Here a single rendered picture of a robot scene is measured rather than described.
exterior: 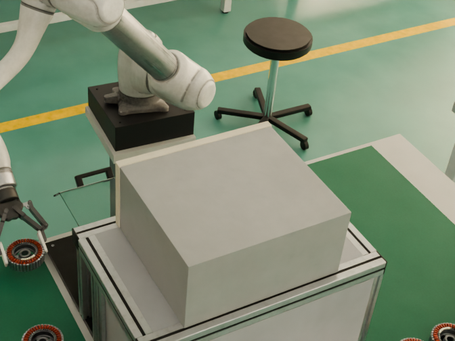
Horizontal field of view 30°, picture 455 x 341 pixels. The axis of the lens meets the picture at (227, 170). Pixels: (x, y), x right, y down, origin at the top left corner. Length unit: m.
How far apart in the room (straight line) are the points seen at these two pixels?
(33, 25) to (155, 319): 0.99
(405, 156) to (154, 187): 1.40
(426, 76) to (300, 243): 3.26
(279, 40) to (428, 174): 1.29
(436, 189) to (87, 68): 2.43
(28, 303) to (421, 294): 1.17
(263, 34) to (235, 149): 2.06
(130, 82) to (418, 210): 1.09
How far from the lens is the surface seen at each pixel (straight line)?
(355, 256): 2.21
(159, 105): 3.07
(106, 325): 2.21
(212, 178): 2.05
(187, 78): 2.82
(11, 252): 2.57
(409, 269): 2.74
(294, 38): 4.16
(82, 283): 2.34
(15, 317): 2.50
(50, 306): 2.52
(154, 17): 5.38
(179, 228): 1.91
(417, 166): 3.16
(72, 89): 4.70
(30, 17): 2.54
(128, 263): 2.11
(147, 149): 3.06
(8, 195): 2.59
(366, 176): 3.05
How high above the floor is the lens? 2.63
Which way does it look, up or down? 39 degrees down
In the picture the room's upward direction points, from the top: 6 degrees clockwise
